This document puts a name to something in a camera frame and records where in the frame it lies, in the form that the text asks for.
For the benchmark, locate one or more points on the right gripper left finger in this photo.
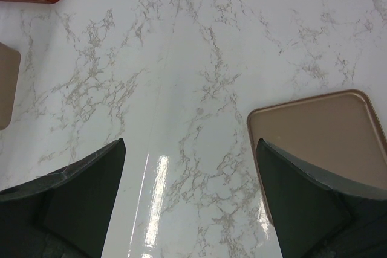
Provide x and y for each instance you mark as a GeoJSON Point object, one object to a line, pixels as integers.
{"type": "Point", "coordinates": [65, 213]}

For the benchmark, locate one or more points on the gold chocolate box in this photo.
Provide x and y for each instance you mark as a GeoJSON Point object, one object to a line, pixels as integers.
{"type": "Point", "coordinates": [9, 64]}

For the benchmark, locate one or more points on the gold box lid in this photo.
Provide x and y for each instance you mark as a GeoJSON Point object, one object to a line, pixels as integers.
{"type": "Point", "coordinates": [339, 132]}

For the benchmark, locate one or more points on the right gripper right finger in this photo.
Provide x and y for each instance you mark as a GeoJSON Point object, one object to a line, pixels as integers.
{"type": "Point", "coordinates": [317, 213]}

